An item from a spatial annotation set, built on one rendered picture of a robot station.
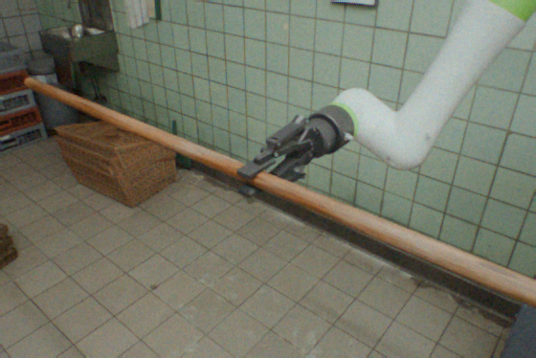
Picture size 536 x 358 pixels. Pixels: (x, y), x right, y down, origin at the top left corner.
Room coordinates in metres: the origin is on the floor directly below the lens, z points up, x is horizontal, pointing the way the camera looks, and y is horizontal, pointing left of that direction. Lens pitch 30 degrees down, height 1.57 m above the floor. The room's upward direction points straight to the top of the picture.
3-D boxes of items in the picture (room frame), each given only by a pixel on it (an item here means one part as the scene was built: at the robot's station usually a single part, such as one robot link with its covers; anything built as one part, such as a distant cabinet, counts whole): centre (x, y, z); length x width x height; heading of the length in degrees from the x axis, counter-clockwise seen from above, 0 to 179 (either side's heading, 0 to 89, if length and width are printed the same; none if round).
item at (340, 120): (0.81, -0.12, 1.19); 0.12 x 0.06 x 0.09; 51
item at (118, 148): (2.50, 0.99, 0.32); 0.56 x 0.49 x 0.28; 58
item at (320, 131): (0.76, -0.07, 1.19); 0.09 x 0.07 x 0.08; 141
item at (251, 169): (0.64, 0.02, 1.21); 0.07 x 0.03 x 0.01; 141
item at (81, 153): (2.49, 1.01, 0.26); 0.56 x 0.49 x 0.28; 57
